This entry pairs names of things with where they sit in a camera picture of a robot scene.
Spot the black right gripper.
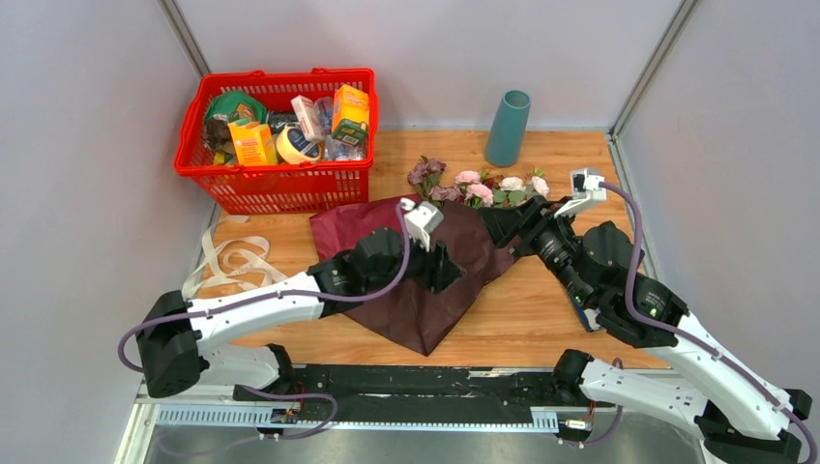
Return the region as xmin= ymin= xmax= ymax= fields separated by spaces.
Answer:
xmin=474 ymin=195 xmax=593 ymax=307

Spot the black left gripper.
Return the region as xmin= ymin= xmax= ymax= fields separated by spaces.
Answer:
xmin=365 ymin=228 xmax=466 ymax=293

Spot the pink flower bouquet brown wrap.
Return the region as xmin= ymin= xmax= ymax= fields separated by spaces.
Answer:
xmin=407 ymin=157 xmax=550 ymax=209

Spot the dark red wrapping paper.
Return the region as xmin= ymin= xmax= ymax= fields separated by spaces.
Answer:
xmin=309 ymin=197 xmax=517 ymax=356

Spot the white printed ribbon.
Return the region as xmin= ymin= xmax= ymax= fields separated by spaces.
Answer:
xmin=181 ymin=215 xmax=287 ymax=299

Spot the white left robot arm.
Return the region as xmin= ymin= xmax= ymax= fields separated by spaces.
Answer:
xmin=135 ymin=227 xmax=464 ymax=401

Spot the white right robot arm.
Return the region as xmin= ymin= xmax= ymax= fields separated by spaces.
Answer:
xmin=479 ymin=198 xmax=819 ymax=463

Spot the teal ceramic vase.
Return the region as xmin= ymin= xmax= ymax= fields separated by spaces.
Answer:
xmin=484 ymin=90 xmax=531 ymax=167

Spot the blue razor blister package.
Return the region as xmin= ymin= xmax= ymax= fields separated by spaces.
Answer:
xmin=571 ymin=298 xmax=601 ymax=333

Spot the clear plastic bottle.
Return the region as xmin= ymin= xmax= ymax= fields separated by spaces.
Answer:
xmin=314 ymin=97 xmax=366 ymax=161

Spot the red plastic shopping basket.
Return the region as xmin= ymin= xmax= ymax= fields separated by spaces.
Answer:
xmin=173 ymin=68 xmax=379 ymax=215

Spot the orange green box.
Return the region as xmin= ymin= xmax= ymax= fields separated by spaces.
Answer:
xmin=331 ymin=84 xmax=370 ymax=147

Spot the yellow tape roll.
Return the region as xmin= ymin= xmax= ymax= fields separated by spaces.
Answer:
xmin=275 ymin=125 xmax=322 ymax=165

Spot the white small box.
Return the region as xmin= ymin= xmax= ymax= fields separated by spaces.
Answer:
xmin=290 ymin=95 xmax=325 ymax=142

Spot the orange juice carton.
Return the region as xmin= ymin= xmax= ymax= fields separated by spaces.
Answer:
xmin=228 ymin=118 xmax=278 ymax=166

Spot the green snack bag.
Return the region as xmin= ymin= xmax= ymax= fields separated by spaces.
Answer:
xmin=204 ymin=90 xmax=268 ymax=123

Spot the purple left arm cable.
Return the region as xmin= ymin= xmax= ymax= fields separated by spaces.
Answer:
xmin=117 ymin=201 xmax=413 ymax=443

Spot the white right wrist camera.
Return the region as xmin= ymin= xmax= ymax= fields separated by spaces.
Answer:
xmin=554 ymin=167 xmax=607 ymax=218

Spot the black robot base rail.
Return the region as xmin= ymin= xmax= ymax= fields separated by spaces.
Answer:
xmin=137 ymin=362 xmax=642 ymax=433

